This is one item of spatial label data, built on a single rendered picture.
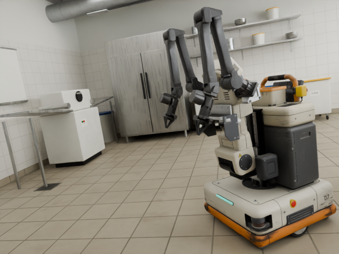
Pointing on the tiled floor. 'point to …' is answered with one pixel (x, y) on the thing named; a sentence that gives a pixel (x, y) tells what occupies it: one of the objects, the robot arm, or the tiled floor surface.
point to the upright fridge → (145, 85)
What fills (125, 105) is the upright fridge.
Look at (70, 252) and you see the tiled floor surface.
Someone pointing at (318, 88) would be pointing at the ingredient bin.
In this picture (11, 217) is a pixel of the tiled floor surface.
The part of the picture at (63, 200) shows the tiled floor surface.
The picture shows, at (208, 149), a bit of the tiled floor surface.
